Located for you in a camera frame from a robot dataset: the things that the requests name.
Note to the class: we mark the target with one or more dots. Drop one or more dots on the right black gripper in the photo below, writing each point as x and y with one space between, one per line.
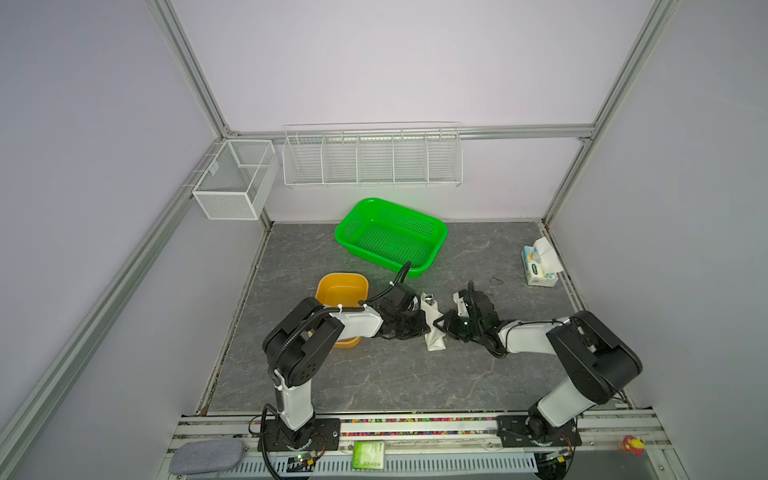
447 326

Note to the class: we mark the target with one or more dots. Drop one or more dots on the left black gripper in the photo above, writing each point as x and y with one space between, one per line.
421 326

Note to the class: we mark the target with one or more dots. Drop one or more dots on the white paper napkin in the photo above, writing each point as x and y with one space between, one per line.
434 338

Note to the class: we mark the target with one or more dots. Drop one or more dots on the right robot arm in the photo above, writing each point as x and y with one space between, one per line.
597 362

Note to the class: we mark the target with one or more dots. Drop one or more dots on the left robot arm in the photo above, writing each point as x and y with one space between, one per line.
341 311

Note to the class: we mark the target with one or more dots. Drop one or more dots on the yellow plastic tray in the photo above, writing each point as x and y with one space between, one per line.
347 289

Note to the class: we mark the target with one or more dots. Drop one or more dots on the green plastic basket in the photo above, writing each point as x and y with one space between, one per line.
390 235

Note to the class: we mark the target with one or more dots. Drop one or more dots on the tissue box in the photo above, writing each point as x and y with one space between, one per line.
541 264

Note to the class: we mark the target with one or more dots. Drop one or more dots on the green card box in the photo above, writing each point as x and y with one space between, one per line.
369 455

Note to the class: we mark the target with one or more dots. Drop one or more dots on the white mesh box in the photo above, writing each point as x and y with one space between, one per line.
236 183

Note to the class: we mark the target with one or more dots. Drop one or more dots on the grey cloth pad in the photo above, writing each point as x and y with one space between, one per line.
210 456

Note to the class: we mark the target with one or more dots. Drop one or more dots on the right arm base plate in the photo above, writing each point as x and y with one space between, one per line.
518 431

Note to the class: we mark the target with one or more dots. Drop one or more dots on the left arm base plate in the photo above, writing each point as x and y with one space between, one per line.
318 434

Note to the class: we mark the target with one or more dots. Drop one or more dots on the white wire rack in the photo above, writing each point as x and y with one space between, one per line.
384 154

